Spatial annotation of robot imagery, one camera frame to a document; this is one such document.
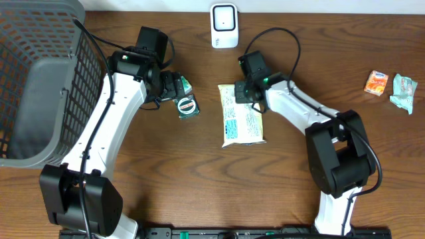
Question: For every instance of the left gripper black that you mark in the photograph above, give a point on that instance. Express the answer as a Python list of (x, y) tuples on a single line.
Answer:
[(177, 86)]

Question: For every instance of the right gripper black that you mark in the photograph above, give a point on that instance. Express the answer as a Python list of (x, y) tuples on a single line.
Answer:
[(238, 95)]

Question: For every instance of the green white packet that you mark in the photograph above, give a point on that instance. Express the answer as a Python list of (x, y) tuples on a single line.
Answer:
[(186, 85)]

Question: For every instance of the dark green round-label packet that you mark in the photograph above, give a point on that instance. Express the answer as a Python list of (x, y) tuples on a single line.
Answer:
[(187, 106)]

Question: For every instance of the large yellow snack bag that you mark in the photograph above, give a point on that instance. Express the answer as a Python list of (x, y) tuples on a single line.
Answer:
[(242, 123)]

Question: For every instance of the orange small packet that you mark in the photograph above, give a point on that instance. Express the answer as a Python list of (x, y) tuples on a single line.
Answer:
[(376, 83)]

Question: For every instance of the light blue small packet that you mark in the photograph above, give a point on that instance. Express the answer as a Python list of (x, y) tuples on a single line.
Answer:
[(403, 92)]

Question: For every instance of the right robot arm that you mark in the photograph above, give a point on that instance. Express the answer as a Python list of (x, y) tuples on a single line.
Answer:
[(341, 161)]

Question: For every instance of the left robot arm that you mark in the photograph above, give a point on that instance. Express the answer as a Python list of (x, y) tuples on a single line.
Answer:
[(79, 194)]

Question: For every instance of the white barcode scanner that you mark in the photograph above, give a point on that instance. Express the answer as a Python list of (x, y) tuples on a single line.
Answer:
[(224, 25)]

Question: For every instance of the grey plastic mesh basket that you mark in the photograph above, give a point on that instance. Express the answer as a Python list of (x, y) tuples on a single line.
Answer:
[(51, 79)]

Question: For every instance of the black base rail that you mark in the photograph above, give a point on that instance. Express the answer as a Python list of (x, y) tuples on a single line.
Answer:
[(286, 232)]

